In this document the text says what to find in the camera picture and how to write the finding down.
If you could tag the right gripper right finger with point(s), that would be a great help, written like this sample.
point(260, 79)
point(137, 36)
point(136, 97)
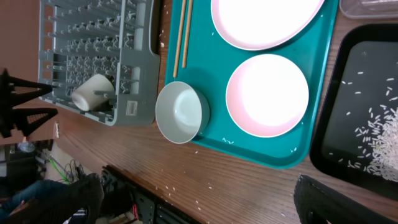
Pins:
point(317, 203)

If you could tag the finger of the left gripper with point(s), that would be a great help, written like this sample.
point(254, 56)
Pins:
point(16, 91)
point(27, 120)

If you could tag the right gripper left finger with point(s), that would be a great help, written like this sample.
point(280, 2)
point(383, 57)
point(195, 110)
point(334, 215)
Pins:
point(86, 193)

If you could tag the white cup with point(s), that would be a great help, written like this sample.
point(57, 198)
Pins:
point(84, 96)

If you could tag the pile of rice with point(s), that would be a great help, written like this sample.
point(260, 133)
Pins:
point(362, 129)

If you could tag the small pink bowl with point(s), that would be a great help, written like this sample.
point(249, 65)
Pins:
point(267, 95)

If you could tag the large white plate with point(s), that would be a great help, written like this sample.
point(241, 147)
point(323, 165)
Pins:
point(261, 24)

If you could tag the grey dish rack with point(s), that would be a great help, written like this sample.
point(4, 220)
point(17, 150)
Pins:
point(113, 38)

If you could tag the grey bowl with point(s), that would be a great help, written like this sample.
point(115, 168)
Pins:
point(181, 112)

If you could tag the black tray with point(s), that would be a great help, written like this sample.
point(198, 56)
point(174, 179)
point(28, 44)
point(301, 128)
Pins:
point(371, 47)

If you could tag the teal plastic tray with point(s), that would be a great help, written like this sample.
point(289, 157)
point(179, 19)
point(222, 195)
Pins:
point(210, 63)

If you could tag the clear bin lid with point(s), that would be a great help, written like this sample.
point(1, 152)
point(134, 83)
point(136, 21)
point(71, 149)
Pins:
point(369, 9)

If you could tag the left wooden chopstick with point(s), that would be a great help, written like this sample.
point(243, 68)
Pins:
point(179, 39)

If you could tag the wooden chopstick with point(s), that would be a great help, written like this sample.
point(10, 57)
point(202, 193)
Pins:
point(187, 33)
point(179, 39)

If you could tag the right wooden chopstick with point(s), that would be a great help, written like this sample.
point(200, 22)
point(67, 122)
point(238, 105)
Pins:
point(187, 33)

